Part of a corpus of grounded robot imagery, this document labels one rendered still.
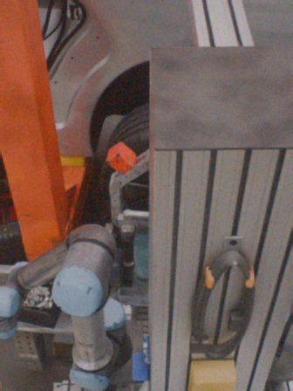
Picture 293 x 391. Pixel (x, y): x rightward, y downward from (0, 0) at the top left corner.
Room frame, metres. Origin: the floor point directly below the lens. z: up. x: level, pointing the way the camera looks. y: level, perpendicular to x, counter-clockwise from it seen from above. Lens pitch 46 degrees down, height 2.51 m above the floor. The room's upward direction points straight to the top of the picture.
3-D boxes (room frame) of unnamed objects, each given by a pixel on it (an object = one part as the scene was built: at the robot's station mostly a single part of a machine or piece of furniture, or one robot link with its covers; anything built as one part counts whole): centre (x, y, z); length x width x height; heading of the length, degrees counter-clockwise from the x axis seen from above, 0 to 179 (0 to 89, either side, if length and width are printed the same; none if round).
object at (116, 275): (1.77, 0.19, 0.26); 0.42 x 0.18 x 0.35; 174
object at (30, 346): (1.31, 0.54, 0.21); 0.10 x 0.10 x 0.42; 84
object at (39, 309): (1.30, 0.47, 0.51); 0.20 x 0.14 x 0.13; 76
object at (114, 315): (0.91, 0.13, 0.98); 0.13 x 0.12 x 0.14; 167
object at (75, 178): (1.85, 0.38, 0.69); 0.52 x 0.17 x 0.35; 174
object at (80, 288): (0.79, 0.15, 1.19); 0.15 x 0.12 x 0.55; 167
